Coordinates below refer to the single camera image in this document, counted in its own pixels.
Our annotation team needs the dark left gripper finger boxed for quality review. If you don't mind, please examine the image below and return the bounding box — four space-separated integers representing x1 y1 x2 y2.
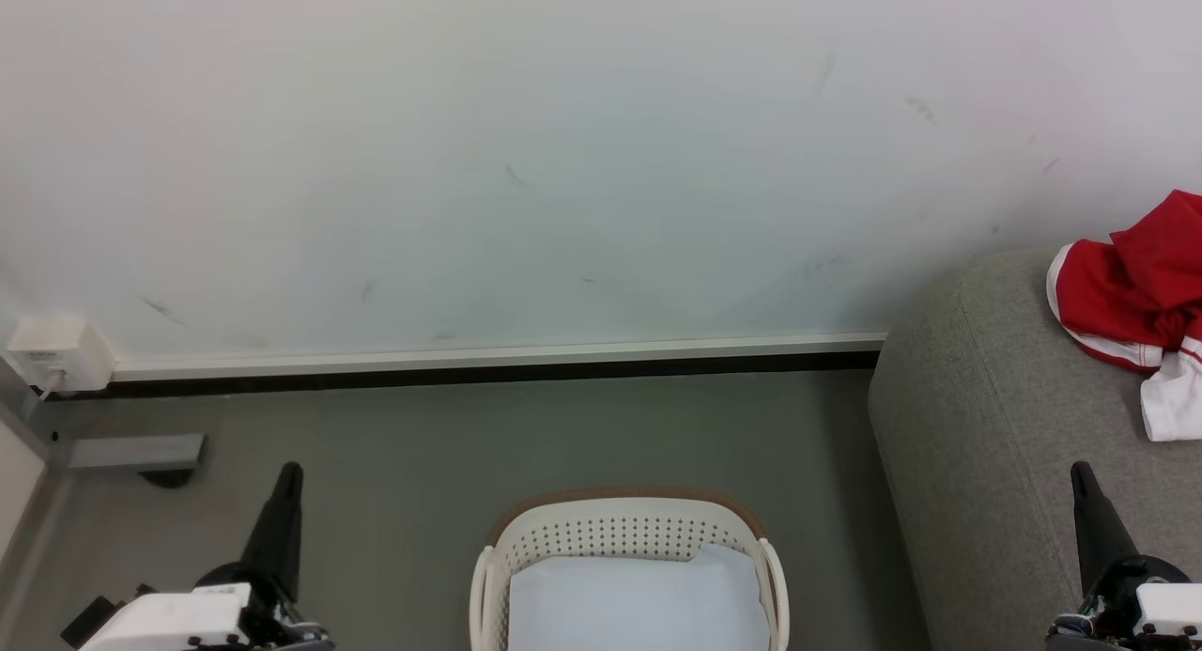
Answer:
239 460 304 605

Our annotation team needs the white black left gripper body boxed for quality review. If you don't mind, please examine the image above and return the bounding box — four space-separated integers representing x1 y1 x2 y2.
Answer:
61 562 334 651

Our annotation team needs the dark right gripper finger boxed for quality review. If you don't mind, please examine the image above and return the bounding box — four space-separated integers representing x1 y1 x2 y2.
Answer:
1071 460 1143 597

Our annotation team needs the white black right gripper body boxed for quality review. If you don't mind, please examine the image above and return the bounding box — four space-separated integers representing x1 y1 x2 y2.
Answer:
1045 555 1202 651

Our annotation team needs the red and white garment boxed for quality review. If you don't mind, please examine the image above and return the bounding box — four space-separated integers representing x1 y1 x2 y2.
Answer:
1045 189 1202 442

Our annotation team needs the white brown-rimmed laundry basket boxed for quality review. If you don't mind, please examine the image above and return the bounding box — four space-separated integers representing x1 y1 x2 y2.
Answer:
470 487 792 651

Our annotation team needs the grey fabric sofa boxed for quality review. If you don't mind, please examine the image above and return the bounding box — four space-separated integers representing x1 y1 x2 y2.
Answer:
867 247 1202 651

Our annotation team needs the grey metal floor bar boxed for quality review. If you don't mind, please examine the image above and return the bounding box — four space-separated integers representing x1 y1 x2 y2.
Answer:
66 432 208 489

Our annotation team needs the white black baseboard trim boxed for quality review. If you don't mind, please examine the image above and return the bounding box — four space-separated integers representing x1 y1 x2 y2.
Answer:
94 330 889 400

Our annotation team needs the white panel grey frame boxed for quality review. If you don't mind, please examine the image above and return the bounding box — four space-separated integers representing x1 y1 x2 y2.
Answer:
0 360 53 577

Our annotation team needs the white wall socket box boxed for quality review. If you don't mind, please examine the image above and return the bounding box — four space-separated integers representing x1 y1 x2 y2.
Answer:
5 313 116 395

